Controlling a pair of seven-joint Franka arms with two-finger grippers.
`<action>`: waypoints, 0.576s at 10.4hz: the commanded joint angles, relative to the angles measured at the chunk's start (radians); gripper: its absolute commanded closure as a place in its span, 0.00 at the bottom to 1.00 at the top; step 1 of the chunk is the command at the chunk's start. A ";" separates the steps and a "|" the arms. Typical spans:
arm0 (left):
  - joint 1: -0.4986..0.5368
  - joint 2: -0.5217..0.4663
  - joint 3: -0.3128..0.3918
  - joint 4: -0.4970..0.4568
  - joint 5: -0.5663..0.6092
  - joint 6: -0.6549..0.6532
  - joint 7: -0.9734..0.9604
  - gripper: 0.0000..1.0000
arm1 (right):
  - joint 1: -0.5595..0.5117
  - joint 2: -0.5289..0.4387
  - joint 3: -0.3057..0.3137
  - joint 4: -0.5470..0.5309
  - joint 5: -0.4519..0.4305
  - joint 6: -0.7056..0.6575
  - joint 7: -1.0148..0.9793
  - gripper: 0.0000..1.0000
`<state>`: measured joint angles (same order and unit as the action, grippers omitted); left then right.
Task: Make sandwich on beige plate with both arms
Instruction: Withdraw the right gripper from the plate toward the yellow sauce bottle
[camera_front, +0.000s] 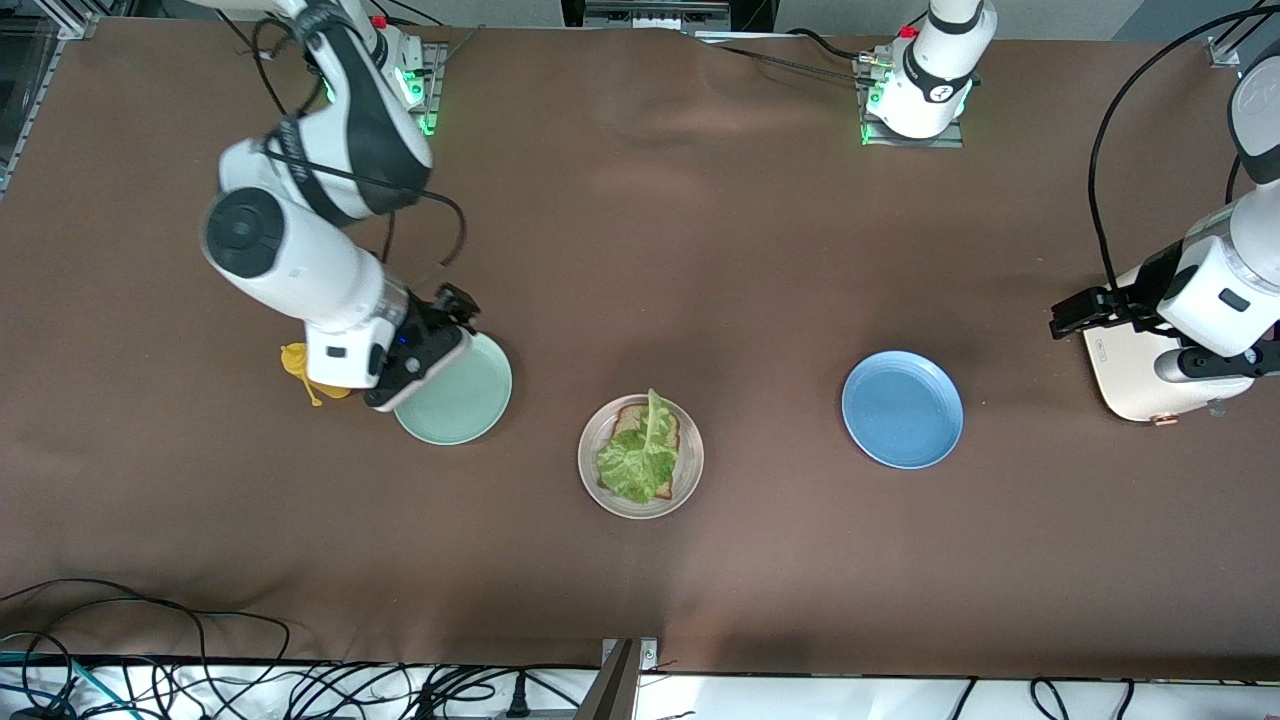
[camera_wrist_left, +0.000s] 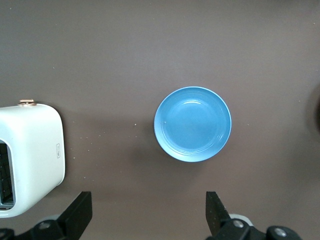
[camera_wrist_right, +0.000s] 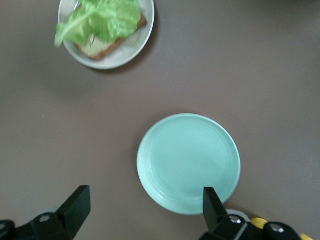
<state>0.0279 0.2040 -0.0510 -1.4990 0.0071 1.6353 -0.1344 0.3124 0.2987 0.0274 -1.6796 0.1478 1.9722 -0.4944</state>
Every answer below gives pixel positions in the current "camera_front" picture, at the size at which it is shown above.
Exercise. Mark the black power plug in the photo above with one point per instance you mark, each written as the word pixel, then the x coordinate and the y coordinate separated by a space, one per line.
pixel 517 700

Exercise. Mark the cream white toaster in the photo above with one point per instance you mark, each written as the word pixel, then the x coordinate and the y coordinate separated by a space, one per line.
pixel 1125 385

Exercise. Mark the blue plate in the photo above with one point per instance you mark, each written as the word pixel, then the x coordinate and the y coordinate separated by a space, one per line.
pixel 902 410

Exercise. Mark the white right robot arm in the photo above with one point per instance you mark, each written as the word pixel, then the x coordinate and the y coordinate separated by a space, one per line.
pixel 290 250

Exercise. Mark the aluminium camera post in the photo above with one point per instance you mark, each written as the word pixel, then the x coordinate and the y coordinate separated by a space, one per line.
pixel 625 690

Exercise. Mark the mint green plate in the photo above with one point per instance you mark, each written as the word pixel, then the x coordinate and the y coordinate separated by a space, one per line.
pixel 470 400

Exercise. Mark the beige plate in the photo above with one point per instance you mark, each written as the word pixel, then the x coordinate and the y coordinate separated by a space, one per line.
pixel 693 460

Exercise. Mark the brown table cloth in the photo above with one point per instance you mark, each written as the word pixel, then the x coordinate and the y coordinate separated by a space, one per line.
pixel 640 250

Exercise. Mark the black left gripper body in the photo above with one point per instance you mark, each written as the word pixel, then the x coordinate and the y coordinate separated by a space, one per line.
pixel 1146 283

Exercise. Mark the yellow squeeze bottle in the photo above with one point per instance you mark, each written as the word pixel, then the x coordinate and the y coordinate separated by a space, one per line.
pixel 293 357

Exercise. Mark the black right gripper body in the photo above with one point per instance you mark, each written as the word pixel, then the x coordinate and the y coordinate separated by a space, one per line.
pixel 431 321

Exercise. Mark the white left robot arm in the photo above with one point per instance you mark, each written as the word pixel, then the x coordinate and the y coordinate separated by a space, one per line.
pixel 940 70

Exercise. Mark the toasted bread slice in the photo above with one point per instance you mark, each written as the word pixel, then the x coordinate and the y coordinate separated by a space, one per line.
pixel 628 418

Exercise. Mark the green lettuce leaf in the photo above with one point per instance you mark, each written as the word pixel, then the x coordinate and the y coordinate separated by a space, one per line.
pixel 640 465

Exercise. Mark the grey power strip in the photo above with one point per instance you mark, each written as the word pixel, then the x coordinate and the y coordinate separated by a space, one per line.
pixel 655 15

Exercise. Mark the aluminium frame profile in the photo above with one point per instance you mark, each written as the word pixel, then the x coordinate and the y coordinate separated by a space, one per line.
pixel 1225 52
pixel 70 20

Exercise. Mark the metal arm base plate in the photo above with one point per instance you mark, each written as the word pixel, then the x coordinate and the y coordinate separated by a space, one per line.
pixel 950 141
pixel 440 60

